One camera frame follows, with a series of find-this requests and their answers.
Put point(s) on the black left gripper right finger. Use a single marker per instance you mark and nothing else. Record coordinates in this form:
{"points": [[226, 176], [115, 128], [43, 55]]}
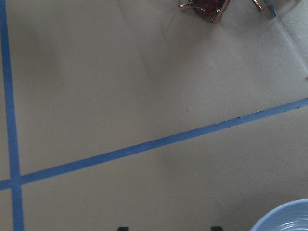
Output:
{"points": [[216, 228]]}

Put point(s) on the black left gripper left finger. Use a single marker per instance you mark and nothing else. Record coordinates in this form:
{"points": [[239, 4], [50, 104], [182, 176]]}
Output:
{"points": [[123, 228]]}

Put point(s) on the blue plastic plate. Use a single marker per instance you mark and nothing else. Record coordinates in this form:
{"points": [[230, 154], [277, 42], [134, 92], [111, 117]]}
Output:
{"points": [[291, 216]]}

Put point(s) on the tea bottle front left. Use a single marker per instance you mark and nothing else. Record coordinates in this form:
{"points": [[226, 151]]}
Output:
{"points": [[208, 7]]}

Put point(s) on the copper wire bottle rack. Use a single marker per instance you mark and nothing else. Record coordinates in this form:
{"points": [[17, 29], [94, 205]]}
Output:
{"points": [[213, 19]]}

